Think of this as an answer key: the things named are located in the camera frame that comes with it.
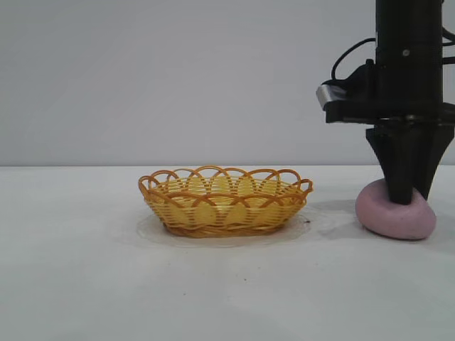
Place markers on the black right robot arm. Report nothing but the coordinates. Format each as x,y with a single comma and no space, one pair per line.
409,17

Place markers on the yellow woven plastic basket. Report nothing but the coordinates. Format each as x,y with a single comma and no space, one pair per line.
224,209

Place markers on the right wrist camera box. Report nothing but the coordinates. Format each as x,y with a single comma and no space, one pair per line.
328,94

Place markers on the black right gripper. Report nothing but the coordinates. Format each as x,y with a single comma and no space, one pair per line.
409,81

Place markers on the pink soft peach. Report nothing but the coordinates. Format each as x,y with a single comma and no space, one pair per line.
391,222

